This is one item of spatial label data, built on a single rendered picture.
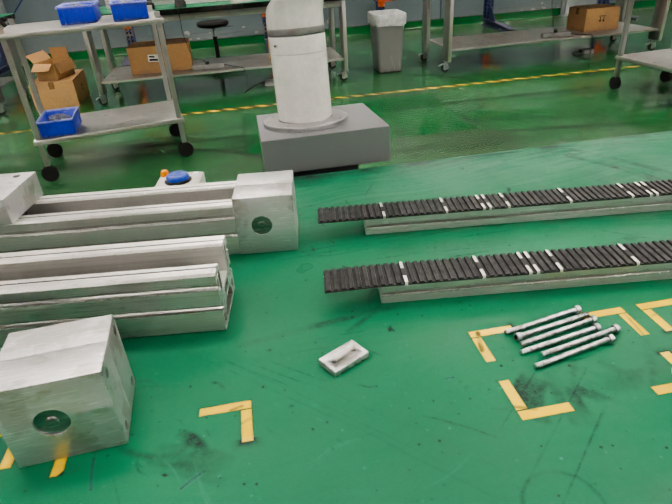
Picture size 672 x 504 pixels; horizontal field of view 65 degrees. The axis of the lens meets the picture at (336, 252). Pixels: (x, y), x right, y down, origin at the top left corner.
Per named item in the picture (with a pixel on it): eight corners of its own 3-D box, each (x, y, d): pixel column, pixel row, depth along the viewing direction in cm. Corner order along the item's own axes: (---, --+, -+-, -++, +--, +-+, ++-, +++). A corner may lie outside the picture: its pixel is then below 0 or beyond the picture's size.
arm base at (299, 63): (255, 121, 125) (242, 36, 117) (330, 108, 131) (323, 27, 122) (276, 137, 109) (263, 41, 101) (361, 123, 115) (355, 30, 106)
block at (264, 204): (298, 215, 94) (292, 164, 89) (298, 249, 83) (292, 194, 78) (247, 219, 94) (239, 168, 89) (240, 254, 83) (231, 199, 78)
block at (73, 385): (137, 367, 62) (115, 300, 57) (128, 443, 52) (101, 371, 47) (45, 385, 60) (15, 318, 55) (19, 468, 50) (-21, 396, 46)
